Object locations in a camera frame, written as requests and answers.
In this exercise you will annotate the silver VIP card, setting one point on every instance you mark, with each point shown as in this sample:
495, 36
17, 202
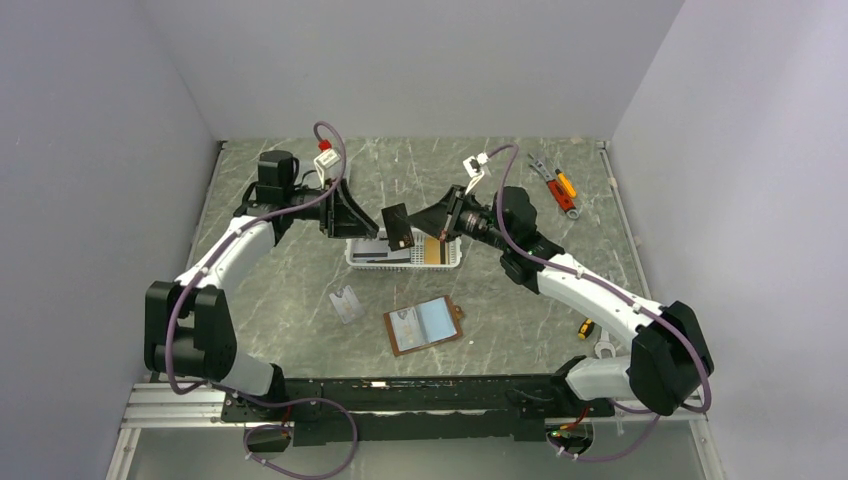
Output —
407, 329

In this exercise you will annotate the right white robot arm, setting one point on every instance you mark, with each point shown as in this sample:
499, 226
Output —
668, 359

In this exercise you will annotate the white plastic basket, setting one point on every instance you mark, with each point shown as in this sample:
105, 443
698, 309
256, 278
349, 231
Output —
407, 259

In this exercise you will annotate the yellow handled screwdriver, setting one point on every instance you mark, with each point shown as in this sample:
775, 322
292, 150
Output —
566, 184

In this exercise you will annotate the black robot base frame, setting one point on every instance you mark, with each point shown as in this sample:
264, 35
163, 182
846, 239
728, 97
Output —
517, 406

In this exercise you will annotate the white striped card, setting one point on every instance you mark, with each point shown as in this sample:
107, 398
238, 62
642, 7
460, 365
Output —
366, 250

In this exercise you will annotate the brown leather card holder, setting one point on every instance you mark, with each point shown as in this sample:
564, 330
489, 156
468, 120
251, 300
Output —
440, 319

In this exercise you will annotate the red adjustable wrench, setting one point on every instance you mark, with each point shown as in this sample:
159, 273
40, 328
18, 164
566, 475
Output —
563, 199

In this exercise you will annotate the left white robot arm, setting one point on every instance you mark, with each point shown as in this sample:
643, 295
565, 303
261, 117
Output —
189, 331

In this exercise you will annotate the clear plastic card sleeve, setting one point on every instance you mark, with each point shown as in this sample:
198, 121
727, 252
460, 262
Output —
346, 304

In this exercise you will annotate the silver open-end wrench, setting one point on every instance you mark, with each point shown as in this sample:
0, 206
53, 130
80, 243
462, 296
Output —
603, 347

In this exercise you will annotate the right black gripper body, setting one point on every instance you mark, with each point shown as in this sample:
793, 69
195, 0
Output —
461, 217

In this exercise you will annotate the yellow black screwdriver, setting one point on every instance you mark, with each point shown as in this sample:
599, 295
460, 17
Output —
586, 329

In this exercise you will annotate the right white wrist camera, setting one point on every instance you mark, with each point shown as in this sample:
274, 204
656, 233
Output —
477, 169

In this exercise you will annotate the gold credit card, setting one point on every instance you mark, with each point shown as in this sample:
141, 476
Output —
435, 252

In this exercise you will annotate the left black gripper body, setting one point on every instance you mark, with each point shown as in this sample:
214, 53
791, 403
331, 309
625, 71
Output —
327, 211

